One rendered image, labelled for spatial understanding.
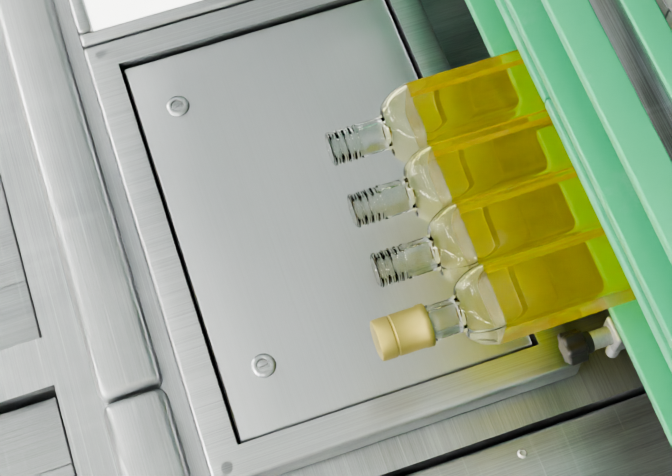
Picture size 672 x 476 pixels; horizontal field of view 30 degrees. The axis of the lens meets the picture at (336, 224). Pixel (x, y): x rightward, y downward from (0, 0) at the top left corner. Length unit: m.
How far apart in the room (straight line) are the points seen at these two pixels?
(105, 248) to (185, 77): 0.20
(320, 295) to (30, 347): 0.27
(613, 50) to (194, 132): 0.44
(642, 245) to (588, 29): 0.17
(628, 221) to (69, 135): 0.56
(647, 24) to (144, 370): 0.52
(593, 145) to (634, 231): 0.08
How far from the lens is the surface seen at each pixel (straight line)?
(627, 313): 1.06
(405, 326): 0.98
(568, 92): 1.03
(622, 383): 1.17
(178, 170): 1.21
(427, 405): 1.10
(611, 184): 1.00
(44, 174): 1.24
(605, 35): 0.98
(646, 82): 0.96
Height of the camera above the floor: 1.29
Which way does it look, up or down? 7 degrees down
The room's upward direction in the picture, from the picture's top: 107 degrees counter-clockwise
